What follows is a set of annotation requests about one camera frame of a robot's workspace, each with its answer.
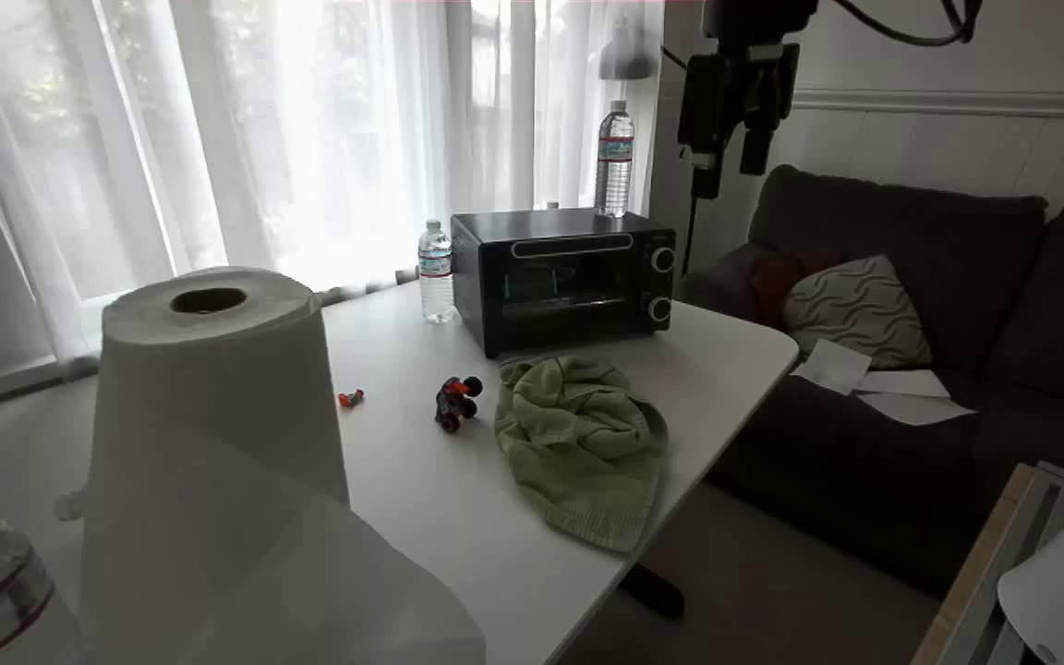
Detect wooden framed platform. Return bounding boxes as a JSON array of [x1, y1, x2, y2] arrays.
[[913, 459, 1064, 665]]

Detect beige patterned pillow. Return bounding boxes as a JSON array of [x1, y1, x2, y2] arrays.
[[784, 252, 934, 370]]

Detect orange toy car black wheels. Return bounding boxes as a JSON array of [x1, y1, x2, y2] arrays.
[[431, 374, 486, 436]]

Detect tall clear water bottle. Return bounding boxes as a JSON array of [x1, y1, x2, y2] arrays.
[[590, 97, 639, 218]]

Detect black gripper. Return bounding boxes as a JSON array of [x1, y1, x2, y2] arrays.
[[677, 42, 806, 204]]

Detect dark brown sofa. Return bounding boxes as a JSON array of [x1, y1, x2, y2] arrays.
[[677, 162, 1064, 601]]

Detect white paper sheet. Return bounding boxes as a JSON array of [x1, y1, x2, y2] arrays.
[[848, 364, 976, 431], [789, 337, 875, 399]]

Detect dark red cushion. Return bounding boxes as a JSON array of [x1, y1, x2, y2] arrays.
[[740, 252, 831, 324]]

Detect short clear water bottle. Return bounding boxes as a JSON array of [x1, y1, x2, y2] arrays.
[[412, 218, 459, 330]]

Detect white paper towel roll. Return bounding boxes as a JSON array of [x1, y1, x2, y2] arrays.
[[79, 266, 486, 665]]

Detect black toaster oven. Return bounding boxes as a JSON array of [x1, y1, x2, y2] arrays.
[[446, 204, 679, 361]]

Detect black table base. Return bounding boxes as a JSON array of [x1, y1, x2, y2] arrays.
[[618, 564, 689, 620]]

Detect green ribbed towel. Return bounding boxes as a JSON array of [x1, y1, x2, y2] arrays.
[[492, 351, 671, 556]]

